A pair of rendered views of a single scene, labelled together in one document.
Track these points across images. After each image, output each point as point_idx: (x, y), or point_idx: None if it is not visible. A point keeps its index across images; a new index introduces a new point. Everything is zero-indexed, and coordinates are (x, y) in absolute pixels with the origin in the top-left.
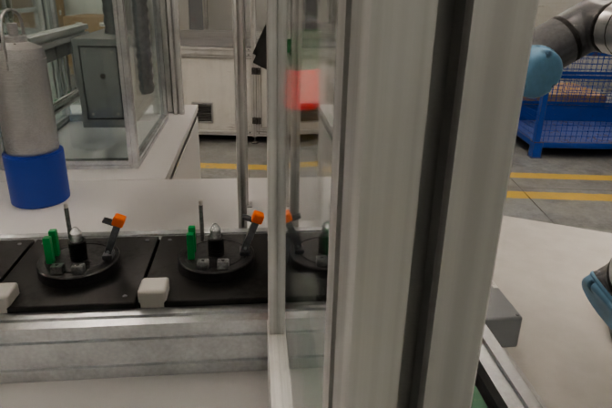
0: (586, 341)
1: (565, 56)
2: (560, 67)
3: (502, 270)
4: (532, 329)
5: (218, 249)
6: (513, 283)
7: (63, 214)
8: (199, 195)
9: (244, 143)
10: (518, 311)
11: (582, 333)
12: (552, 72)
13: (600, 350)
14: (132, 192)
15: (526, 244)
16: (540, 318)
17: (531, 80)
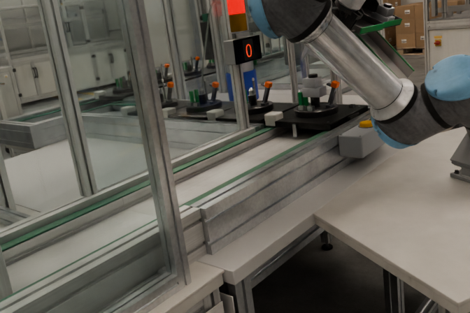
0: (434, 173)
1: None
2: None
3: (450, 144)
4: (409, 165)
5: (251, 100)
6: (444, 149)
7: None
8: (322, 101)
9: (291, 51)
10: (418, 158)
11: (440, 170)
12: None
13: (436, 177)
14: (288, 99)
15: None
16: (426, 162)
17: None
